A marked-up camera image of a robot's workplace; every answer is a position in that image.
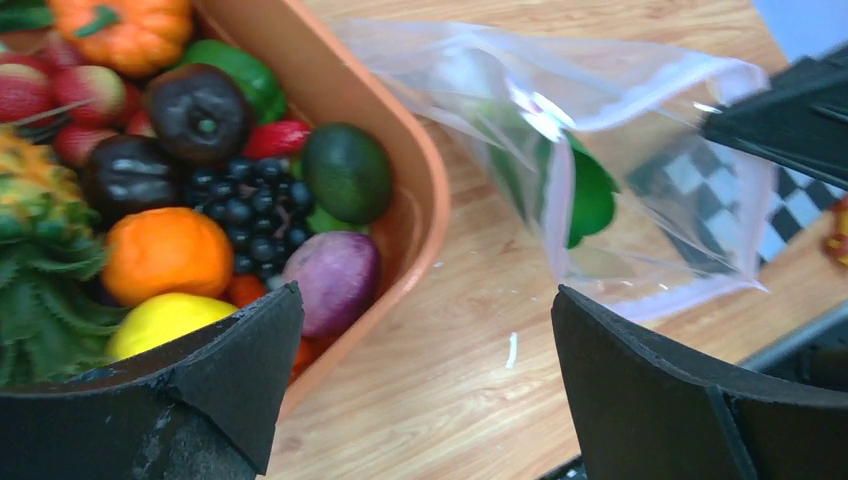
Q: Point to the clear zip top bag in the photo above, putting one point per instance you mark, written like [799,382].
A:
[599,146]

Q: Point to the black grape bunch toy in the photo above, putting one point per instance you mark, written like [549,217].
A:
[261,205]

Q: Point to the orange plastic basket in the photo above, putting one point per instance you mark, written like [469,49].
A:
[327,84]

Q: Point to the green avocado toy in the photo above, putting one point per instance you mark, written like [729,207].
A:
[348,171]

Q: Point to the toy pineapple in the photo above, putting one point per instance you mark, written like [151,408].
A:
[51,330]

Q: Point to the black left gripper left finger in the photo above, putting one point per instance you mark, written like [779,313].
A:
[203,406]

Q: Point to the orange yellow toy block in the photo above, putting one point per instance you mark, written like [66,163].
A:
[834,245]

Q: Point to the yellow lemon toy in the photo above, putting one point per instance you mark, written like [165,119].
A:
[162,319]

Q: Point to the orange toy pumpkin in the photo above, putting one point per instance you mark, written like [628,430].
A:
[137,38]

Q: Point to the red chili toy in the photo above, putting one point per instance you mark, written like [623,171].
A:
[275,139]

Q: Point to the orange fruit toy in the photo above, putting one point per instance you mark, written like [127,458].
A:
[165,250]

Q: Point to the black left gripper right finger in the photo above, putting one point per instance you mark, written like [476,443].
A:
[645,406]

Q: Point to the purple onion toy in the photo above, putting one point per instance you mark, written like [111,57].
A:
[337,273]

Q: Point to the black white checkerboard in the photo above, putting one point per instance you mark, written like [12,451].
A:
[725,212]

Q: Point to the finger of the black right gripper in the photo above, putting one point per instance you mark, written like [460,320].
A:
[800,122]

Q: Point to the green bell pepper toy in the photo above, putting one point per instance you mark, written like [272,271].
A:
[256,80]

